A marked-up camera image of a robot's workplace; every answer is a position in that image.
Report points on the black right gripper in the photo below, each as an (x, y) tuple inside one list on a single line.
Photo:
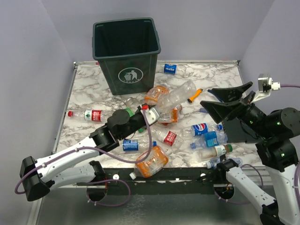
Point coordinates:
[(230, 96)]

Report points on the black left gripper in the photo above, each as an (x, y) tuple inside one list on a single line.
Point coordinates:
[(139, 111)]

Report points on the orange label crushed bottle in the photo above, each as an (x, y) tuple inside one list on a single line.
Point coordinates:
[(171, 116)]

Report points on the large clear plastic bottle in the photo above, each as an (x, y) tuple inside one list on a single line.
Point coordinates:
[(179, 95)]

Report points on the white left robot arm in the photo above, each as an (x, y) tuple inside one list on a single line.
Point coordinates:
[(39, 176)]

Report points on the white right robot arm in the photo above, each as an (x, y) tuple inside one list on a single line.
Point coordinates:
[(275, 150)]

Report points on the dark green trash bin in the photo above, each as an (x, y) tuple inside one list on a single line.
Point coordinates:
[(127, 52)]

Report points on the green plastic bottle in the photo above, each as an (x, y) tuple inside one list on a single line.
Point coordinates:
[(131, 113)]

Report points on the blue label bottle near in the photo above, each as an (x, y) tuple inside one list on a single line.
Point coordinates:
[(135, 145)]

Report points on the yellow utility knife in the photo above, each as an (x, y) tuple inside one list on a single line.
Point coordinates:
[(198, 92)]

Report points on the large orange juice bottle far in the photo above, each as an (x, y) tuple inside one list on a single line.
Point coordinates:
[(154, 93)]

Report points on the large orange juice bottle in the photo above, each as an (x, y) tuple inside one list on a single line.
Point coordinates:
[(154, 93), (155, 161)]

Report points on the black flat box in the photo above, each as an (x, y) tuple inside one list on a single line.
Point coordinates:
[(238, 132)]

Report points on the red label clear bottle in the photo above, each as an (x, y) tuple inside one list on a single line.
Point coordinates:
[(168, 137)]

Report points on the light blue label bottle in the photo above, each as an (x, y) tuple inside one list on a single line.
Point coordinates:
[(209, 139)]

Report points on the crushed Pepsi bottle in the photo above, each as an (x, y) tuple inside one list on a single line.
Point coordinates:
[(200, 129)]

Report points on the large orange juice bottle near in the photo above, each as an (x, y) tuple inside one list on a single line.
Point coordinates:
[(155, 161)]

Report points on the red cap water bottle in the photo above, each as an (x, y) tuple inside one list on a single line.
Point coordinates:
[(89, 115)]

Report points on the green cap milk tea bottle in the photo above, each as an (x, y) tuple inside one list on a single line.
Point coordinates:
[(216, 151)]

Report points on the far Pepsi label bottle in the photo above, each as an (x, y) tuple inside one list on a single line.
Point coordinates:
[(174, 69)]

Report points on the small clear blue cap bottle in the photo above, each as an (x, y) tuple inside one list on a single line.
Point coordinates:
[(212, 163)]

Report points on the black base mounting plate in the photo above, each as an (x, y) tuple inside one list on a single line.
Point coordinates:
[(172, 181)]

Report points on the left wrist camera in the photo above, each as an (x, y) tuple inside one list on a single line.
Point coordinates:
[(151, 114)]

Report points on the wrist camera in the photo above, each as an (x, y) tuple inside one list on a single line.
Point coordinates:
[(265, 86), (151, 114)]

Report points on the blue handled pliers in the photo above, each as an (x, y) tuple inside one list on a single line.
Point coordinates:
[(211, 92)]

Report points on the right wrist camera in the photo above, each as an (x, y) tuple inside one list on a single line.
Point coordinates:
[(265, 86)]

